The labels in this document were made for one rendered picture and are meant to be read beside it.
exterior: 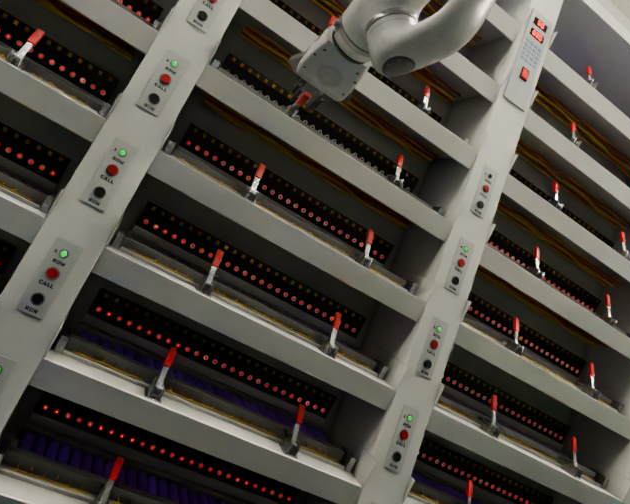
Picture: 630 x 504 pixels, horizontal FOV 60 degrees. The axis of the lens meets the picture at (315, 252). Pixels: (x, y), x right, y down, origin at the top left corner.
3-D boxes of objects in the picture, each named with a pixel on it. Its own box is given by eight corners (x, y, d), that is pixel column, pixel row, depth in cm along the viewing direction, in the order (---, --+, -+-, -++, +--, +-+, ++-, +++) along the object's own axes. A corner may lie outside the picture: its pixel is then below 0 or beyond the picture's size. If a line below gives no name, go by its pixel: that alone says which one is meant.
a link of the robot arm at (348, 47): (333, 29, 84) (323, 42, 86) (379, 63, 87) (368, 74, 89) (346, -3, 88) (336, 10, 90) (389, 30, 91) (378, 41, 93)
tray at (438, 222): (444, 242, 119) (465, 203, 120) (194, 84, 99) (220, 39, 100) (402, 233, 138) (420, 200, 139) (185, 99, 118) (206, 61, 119)
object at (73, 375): (351, 509, 102) (387, 443, 103) (27, 384, 82) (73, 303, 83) (317, 457, 121) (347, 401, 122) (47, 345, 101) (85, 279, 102)
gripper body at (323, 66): (324, 35, 86) (290, 77, 94) (376, 72, 89) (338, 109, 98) (336, 6, 89) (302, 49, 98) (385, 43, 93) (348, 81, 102)
